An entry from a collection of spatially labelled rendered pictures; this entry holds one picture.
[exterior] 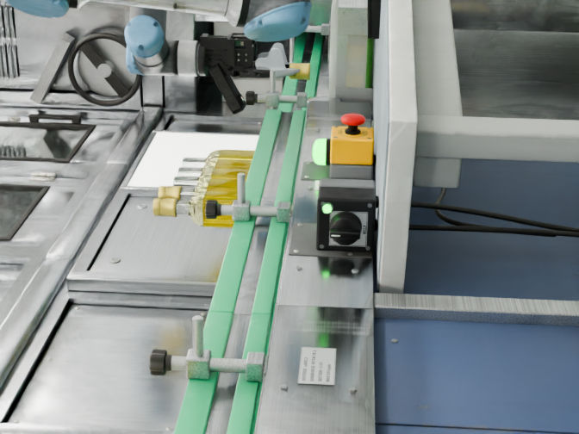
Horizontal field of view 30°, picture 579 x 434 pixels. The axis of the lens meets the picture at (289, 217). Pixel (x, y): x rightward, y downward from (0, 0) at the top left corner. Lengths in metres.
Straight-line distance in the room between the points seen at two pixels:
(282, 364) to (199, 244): 1.01
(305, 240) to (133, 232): 0.80
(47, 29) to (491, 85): 1.26
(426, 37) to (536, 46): 1.55
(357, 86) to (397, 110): 0.95
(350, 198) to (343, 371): 0.33
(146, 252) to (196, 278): 0.17
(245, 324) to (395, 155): 0.28
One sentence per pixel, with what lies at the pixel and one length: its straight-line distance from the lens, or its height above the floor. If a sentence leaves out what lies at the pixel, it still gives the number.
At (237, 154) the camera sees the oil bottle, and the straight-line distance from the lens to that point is 2.25.
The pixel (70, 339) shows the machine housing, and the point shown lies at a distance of 1.95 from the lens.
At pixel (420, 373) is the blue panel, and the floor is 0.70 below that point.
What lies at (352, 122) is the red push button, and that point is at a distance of 1.75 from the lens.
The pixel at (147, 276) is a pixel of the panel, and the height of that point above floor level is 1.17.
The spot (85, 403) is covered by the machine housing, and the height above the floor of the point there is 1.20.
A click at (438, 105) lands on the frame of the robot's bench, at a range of 1.39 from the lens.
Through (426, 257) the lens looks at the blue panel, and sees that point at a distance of 1.55.
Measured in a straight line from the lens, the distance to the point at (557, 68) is 3.11.
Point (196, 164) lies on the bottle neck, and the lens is 2.26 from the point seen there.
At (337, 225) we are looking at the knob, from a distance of 1.47.
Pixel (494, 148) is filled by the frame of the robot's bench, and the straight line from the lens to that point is 1.35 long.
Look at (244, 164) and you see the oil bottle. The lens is 2.20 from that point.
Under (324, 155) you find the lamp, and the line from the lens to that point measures 1.77.
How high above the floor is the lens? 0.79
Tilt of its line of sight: 3 degrees up
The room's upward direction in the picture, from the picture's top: 88 degrees counter-clockwise
